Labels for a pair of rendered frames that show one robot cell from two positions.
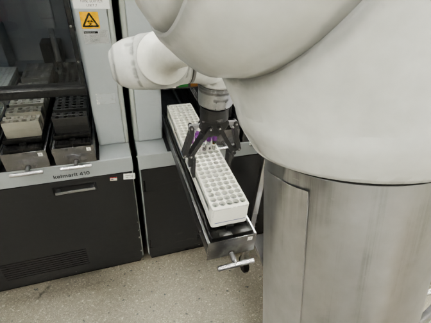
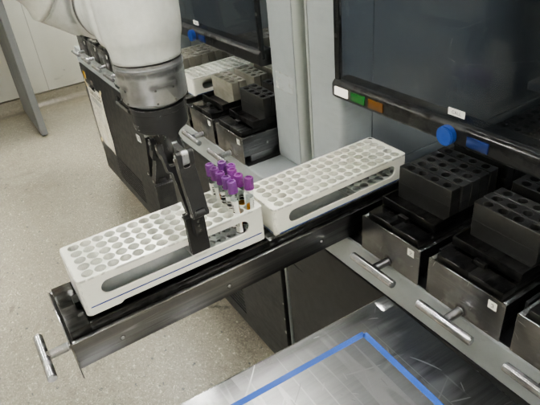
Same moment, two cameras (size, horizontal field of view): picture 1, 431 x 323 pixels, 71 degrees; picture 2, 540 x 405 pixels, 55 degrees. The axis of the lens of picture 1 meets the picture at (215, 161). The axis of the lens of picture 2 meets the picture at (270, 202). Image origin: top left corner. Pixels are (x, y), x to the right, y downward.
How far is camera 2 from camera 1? 1.00 m
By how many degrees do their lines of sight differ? 65
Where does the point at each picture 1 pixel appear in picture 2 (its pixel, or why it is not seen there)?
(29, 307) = not seen: hidden behind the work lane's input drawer
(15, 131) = (218, 88)
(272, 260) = not seen: outside the picture
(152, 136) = not seen: hidden behind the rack
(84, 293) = (229, 345)
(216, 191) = (106, 242)
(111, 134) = (288, 143)
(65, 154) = (222, 137)
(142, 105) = (319, 114)
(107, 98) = (285, 83)
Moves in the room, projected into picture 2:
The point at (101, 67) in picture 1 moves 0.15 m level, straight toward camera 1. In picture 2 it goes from (280, 30) to (218, 47)
